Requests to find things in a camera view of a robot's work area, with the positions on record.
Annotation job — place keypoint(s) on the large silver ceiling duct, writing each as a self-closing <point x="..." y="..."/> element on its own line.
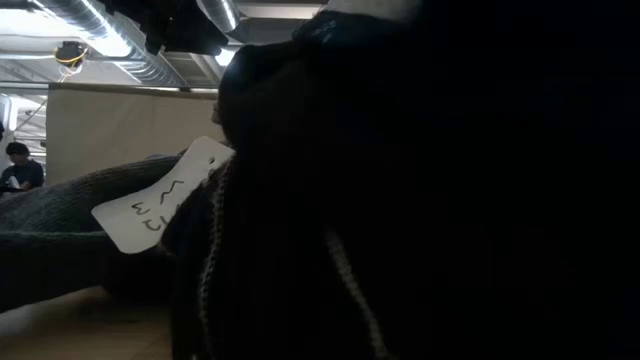
<point x="120" y="50"/>

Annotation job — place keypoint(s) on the small silver ceiling duct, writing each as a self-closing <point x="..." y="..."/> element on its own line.
<point x="222" y="12"/>

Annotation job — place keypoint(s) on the grey knit sock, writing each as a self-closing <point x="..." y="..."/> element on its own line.
<point x="55" y="215"/>

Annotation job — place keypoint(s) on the black garment with white piping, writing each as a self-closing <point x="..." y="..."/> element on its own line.
<point x="400" y="225"/>

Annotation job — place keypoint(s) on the white paper tag W3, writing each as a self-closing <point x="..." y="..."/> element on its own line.
<point x="145" y="210"/>

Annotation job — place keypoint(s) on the ceiling light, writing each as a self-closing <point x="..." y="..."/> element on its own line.
<point x="225" y="56"/>

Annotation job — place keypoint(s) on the beige fabric storage bin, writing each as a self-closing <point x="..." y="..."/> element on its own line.
<point x="125" y="130"/>

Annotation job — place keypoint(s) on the person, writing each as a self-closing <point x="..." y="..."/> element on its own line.
<point x="22" y="175"/>

